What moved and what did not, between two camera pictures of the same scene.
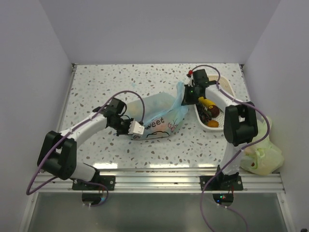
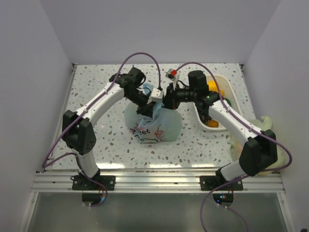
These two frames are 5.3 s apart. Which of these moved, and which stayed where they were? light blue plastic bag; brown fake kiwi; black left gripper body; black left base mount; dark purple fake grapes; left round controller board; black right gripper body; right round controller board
Moved: light blue plastic bag; black left gripper body; black right gripper body
Stayed: dark purple fake grapes; left round controller board; black left base mount; brown fake kiwi; right round controller board
